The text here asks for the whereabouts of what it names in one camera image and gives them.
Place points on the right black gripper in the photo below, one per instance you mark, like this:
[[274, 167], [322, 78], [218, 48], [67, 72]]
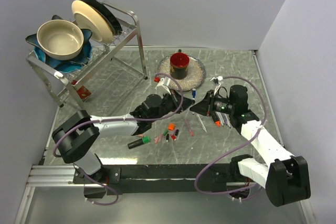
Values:
[[201, 107]]

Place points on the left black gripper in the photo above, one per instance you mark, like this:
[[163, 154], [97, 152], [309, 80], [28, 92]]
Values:
[[176, 98]]

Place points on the pink cap white pen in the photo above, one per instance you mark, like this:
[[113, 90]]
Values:
[[201, 123]]

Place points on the orange cap black highlighter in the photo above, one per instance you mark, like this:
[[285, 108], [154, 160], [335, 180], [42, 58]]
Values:
[[216, 119]]

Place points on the green cap black highlighter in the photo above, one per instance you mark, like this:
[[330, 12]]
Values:
[[139, 142]]

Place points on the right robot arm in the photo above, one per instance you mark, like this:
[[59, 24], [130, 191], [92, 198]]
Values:
[[285, 177]]

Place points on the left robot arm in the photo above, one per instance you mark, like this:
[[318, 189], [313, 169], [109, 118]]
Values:
[[75, 137]]

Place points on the black red mug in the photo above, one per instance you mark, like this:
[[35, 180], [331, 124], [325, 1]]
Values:
[[179, 63]]

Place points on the steel dish rack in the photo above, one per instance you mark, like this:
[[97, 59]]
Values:
[[101, 55]]

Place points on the black plate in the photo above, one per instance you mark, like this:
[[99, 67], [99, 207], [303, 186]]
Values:
[[98, 6]]

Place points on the red sticker tag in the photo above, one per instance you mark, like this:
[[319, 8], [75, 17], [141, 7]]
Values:
[[83, 93]]

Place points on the blue star-shaped dish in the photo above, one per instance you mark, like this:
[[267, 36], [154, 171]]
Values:
[[66, 66]]

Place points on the cream plate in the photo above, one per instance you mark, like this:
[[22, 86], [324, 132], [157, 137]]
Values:
[[88, 18]]

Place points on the beige ceramic bowl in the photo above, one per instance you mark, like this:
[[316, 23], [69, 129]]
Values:
[[60, 39]]

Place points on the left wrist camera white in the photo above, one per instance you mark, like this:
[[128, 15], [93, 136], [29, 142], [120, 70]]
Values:
[[162, 84]]

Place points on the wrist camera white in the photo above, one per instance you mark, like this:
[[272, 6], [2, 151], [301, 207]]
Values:
[[162, 84], [217, 81]]

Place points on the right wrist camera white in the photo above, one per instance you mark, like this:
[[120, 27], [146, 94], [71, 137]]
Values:
[[217, 81]]

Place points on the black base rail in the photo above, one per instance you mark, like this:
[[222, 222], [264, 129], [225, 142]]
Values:
[[170, 178]]

